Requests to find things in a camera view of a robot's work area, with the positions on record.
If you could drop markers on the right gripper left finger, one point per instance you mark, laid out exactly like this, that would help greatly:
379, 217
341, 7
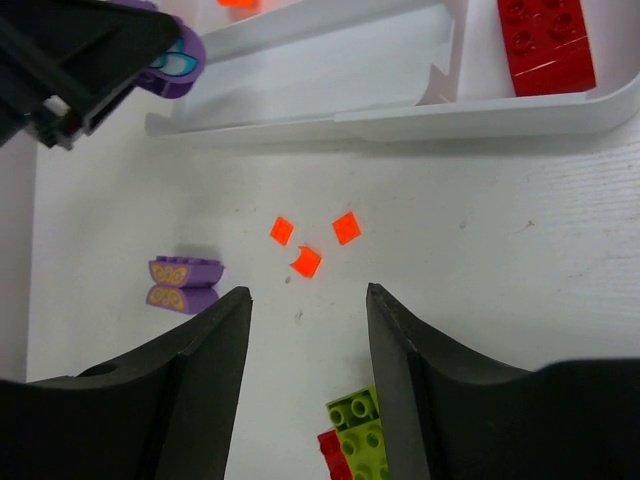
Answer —
164, 410

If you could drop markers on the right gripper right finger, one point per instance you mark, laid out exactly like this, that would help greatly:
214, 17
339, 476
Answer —
449, 412

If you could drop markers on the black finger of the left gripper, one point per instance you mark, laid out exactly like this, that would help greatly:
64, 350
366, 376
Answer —
67, 65

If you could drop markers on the purple paw print lego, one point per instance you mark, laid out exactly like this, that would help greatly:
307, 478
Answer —
173, 74

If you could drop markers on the purple butterfly lego bricks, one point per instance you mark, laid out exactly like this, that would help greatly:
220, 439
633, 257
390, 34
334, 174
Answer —
184, 285

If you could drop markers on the orange curved lego piece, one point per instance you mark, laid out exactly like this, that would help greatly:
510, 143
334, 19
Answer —
241, 4

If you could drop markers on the small orange lego pieces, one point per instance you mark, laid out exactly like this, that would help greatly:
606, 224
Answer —
310, 247

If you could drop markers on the white compartment sorting tray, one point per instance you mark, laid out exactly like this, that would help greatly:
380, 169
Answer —
386, 71

